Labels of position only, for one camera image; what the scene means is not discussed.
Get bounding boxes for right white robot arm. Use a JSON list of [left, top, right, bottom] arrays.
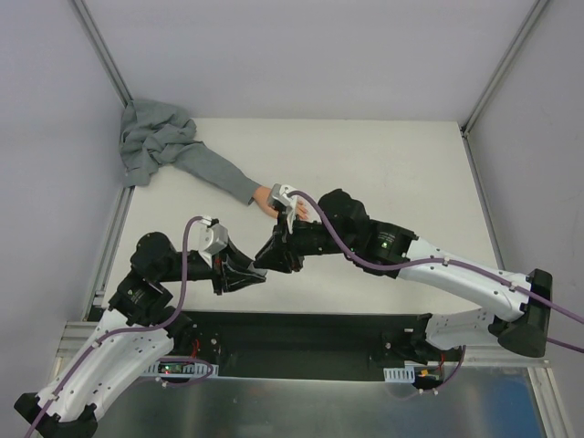
[[255, 184, 553, 360]]

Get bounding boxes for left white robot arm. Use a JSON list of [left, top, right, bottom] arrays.
[[15, 224, 266, 437]]

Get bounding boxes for mannequin hand with nails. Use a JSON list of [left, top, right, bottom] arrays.
[[253, 186, 309, 221]]

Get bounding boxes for grey shirt with sleeve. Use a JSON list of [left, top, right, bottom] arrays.
[[119, 99, 260, 205]]

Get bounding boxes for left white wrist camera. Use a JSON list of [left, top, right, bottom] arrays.
[[197, 216, 229, 267]]

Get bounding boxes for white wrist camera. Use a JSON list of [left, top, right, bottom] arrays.
[[267, 183, 308, 232], [197, 216, 229, 267]]

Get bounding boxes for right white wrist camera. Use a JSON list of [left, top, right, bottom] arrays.
[[267, 183, 308, 232]]

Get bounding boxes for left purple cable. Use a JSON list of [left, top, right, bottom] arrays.
[[17, 214, 211, 438]]

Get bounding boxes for purple cable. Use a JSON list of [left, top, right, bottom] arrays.
[[287, 191, 584, 353], [17, 214, 211, 438]]

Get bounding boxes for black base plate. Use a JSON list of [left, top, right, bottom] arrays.
[[136, 308, 462, 380]]

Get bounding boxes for left white cable duct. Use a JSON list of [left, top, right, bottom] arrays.
[[141, 360, 219, 379]]

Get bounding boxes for white cable duct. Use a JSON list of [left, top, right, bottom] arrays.
[[383, 365, 416, 384], [141, 360, 219, 379]]

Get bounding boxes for right white cable duct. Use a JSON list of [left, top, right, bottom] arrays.
[[383, 365, 416, 384]]

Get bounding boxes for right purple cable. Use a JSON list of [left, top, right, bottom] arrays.
[[287, 191, 584, 353]]

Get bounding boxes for left aluminium frame post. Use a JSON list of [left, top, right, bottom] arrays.
[[69, 0, 132, 107]]

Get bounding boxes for aluminium frame post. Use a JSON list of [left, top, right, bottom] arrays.
[[69, 0, 132, 107], [460, 0, 553, 136]]

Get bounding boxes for right aluminium frame post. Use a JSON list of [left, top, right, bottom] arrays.
[[460, 0, 553, 136]]

